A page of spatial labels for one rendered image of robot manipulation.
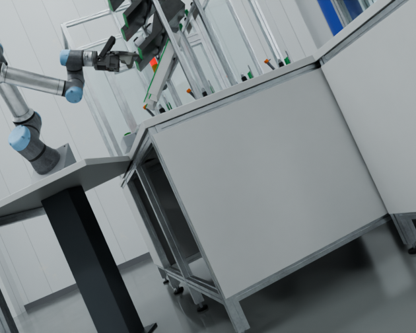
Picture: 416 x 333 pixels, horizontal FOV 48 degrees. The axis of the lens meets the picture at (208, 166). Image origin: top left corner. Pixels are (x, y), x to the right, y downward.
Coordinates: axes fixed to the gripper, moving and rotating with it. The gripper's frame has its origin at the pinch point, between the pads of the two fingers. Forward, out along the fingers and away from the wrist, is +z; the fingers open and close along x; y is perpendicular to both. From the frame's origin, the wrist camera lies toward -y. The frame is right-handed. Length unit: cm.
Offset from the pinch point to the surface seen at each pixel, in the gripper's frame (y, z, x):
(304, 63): 13, 69, 41
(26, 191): 65, -42, 19
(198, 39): -60, 36, -143
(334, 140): 44, 80, 41
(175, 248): 92, 20, -20
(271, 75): 20, 55, 44
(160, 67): 12.2, 11.8, 23.6
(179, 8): -14.1, 19.2, 23.3
